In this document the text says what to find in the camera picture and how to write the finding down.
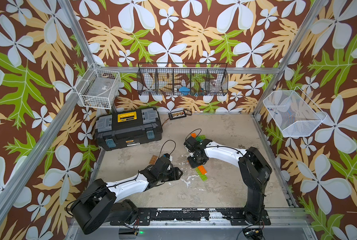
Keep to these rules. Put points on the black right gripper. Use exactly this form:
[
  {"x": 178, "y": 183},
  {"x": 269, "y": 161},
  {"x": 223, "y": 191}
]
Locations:
[{"x": 193, "y": 165}]

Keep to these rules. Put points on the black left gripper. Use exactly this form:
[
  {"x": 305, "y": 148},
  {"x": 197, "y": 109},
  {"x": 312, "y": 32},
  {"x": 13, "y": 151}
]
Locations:
[{"x": 175, "y": 173}]

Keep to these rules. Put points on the brown wooden block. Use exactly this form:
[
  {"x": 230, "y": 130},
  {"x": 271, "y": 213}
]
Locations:
[{"x": 153, "y": 160}]

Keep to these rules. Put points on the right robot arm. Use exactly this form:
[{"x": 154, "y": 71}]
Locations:
[{"x": 254, "y": 169}]

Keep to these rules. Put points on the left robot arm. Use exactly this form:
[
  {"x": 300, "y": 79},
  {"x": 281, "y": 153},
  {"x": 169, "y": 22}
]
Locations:
[{"x": 106, "y": 202}]

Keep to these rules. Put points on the black power strip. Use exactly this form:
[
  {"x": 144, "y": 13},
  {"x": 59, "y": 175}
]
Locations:
[{"x": 177, "y": 115}]

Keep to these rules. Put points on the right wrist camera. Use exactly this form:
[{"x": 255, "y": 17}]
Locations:
[{"x": 190, "y": 144}]

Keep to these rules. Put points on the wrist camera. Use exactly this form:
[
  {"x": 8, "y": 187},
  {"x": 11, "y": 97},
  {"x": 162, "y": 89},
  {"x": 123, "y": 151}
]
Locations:
[
  {"x": 190, "y": 144},
  {"x": 167, "y": 159}
]

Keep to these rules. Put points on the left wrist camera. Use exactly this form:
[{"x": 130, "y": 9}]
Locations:
[{"x": 167, "y": 159}]

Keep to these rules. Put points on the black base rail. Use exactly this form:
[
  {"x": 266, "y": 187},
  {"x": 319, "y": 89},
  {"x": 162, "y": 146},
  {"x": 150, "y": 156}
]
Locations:
[{"x": 145, "y": 216}]

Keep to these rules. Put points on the black toolbox yellow handle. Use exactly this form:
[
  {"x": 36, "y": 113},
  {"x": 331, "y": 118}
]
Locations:
[{"x": 127, "y": 129}]

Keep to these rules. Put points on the black wire basket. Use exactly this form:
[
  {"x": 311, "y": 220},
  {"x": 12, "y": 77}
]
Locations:
[{"x": 180, "y": 79}]

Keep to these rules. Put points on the white wire basket right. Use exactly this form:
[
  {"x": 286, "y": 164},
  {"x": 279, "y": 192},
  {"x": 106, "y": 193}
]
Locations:
[{"x": 294, "y": 112}]

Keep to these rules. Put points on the white wire basket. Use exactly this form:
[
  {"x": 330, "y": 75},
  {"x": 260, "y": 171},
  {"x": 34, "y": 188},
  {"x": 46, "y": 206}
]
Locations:
[
  {"x": 294, "y": 112},
  {"x": 98, "y": 88}
]

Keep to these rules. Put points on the white wire basket left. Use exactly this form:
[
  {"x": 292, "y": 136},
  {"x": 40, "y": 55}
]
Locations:
[{"x": 98, "y": 88}]

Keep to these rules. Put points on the aluminium frame post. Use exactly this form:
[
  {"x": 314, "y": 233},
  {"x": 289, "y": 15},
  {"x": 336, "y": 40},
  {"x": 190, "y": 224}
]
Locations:
[{"x": 301, "y": 33}]

